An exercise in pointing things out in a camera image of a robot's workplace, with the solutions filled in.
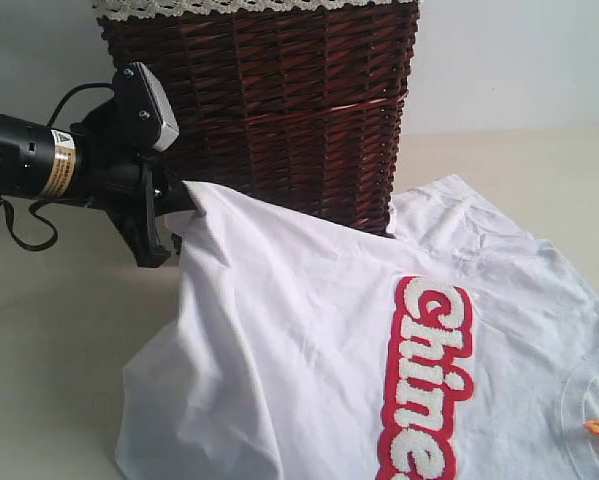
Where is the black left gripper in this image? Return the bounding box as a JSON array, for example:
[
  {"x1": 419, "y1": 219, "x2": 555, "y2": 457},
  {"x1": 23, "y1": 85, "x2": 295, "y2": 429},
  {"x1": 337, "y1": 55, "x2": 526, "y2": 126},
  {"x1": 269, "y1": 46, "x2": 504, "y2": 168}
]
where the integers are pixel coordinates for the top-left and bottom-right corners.
[{"x1": 71, "y1": 104, "x2": 196, "y2": 268}]

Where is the white t-shirt with red lettering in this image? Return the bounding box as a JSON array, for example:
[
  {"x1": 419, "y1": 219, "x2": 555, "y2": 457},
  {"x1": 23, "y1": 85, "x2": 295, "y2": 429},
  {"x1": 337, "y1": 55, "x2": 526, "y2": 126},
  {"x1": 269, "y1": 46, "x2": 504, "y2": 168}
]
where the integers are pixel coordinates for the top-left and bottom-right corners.
[{"x1": 116, "y1": 176, "x2": 599, "y2": 479}]

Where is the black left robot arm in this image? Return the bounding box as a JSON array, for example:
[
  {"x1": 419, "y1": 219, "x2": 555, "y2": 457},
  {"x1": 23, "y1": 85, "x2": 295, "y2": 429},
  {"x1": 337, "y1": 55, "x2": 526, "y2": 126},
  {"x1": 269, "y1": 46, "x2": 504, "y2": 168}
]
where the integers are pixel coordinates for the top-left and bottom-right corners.
[{"x1": 0, "y1": 101, "x2": 195, "y2": 268}]

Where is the dark brown wicker basket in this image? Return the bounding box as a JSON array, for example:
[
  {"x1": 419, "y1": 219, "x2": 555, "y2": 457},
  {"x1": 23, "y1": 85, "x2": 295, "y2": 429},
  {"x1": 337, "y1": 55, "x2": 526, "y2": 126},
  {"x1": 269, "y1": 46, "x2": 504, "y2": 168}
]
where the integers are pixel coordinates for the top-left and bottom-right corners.
[{"x1": 96, "y1": 1, "x2": 420, "y2": 235}]

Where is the grey fabric liner lace trim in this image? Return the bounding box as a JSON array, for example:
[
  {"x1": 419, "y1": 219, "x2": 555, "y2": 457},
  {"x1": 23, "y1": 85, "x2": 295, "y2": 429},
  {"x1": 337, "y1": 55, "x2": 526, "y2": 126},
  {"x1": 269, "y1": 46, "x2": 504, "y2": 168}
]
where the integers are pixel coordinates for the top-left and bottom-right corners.
[{"x1": 91, "y1": 0, "x2": 393, "y2": 21}]

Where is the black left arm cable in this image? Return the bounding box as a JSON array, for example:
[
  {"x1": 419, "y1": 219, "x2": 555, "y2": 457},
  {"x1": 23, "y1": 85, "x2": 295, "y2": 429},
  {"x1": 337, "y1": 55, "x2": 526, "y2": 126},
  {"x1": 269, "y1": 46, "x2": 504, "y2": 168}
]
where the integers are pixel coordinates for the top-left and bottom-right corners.
[{"x1": 0, "y1": 82, "x2": 114, "y2": 252}]

